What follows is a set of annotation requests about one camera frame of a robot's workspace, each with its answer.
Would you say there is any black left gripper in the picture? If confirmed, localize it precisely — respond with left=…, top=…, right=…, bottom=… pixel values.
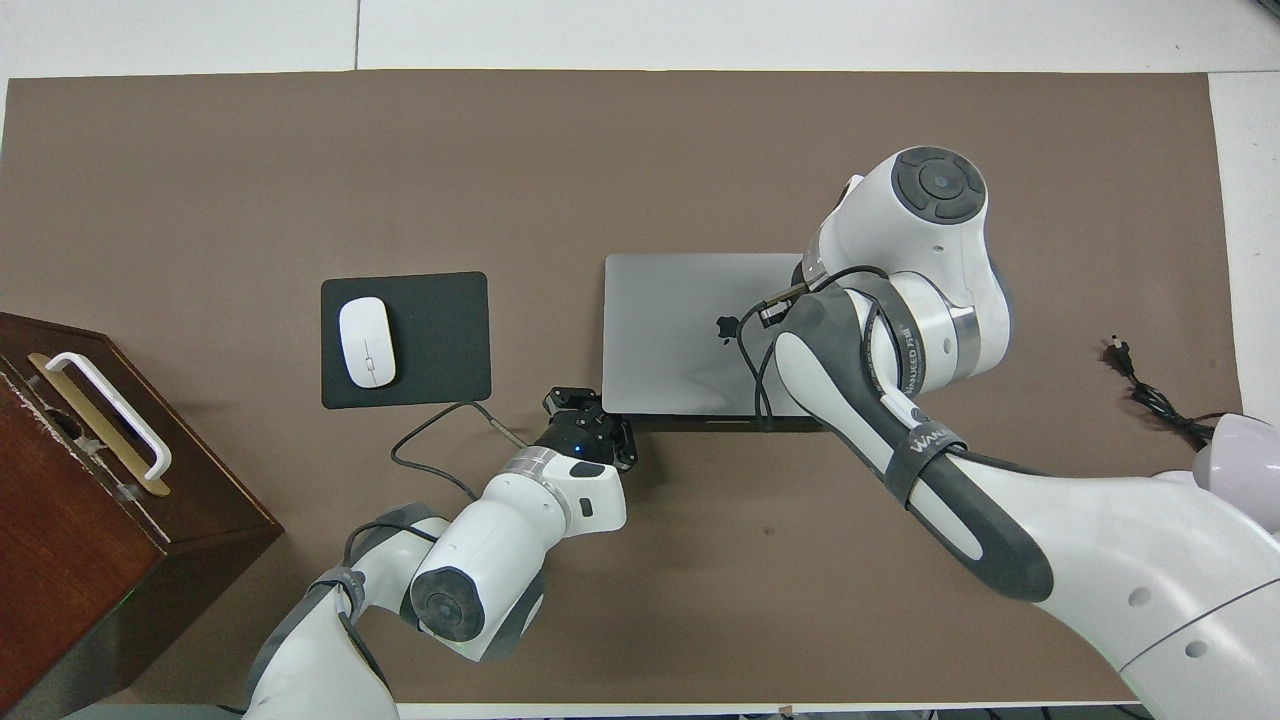
left=535, top=385, right=639, bottom=473

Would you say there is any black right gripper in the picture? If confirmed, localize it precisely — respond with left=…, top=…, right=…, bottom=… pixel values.
left=757, top=255, right=829, bottom=329

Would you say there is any silver grey laptop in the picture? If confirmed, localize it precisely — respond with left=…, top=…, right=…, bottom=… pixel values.
left=601, top=252, right=831, bottom=433

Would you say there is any black mouse pad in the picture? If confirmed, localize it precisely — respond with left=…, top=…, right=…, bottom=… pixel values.
left=320, top=271, right=493, bottom=411

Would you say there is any brown table mat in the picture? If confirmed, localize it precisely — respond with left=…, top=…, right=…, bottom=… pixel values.
left=0, top=70, right=1246, bottom=706

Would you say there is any white computer mouse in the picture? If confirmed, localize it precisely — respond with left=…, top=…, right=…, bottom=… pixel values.
left=338, top=297, right=398, bottom=390

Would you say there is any white desk lamp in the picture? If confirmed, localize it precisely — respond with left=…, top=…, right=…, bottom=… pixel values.
left=1192, top=413, right=1280, bottom=526

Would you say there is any dark brown wooden box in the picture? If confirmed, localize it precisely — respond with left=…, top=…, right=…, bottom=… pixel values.
left=0, top=312, right=284, bottom=716

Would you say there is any right gripper grey cable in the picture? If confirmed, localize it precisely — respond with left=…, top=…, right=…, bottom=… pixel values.
left=737, top=265, right=901, bottom=431

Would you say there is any gripper grey cable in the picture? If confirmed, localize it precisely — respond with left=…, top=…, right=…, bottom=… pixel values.
left=390, top=400, right=528, bottom=501
left=737, top=265, right=901, bottom=431

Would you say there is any left gripper grey cable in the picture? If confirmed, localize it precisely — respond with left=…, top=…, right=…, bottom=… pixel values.
left=390, top=400, right=528, bottom=501

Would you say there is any black power cable with plug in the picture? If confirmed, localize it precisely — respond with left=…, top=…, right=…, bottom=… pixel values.
left=1105, top=338, right=1216, bottom=449

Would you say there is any gold handle plate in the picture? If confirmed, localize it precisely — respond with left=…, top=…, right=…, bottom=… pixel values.
left=27, top=352, right=171, bottom=498

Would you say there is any white box handle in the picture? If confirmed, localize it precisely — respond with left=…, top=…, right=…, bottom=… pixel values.
left=45, top=352, right=173, bottom=483

